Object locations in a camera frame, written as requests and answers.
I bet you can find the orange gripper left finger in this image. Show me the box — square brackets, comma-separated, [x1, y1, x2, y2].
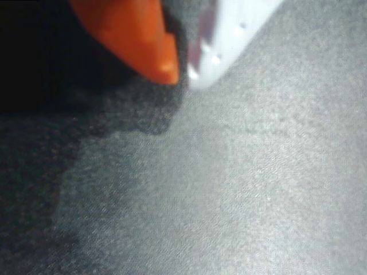
[67, 0, 181, 86]

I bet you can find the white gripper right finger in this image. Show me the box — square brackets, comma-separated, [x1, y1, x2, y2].
[187, 0, 285, 92]

